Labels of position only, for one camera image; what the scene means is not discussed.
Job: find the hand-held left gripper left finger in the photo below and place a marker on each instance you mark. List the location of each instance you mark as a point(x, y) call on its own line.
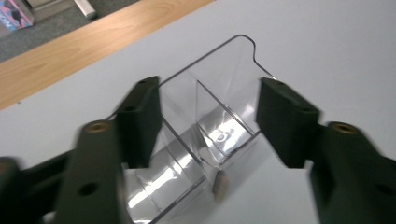
point(138, 124)

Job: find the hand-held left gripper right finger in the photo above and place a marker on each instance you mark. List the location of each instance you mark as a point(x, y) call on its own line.
point(286, 124)

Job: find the clear plastic organizer box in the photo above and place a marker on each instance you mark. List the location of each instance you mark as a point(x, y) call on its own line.
point(218, 133)

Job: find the wooden table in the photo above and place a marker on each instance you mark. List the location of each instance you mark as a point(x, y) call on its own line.
point(77, 53)

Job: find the colourful paper carton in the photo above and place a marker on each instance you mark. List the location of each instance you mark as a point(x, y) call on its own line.
point(14, 14)

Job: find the white metal desk frame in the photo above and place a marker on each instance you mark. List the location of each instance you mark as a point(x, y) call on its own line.
point(85, 7)

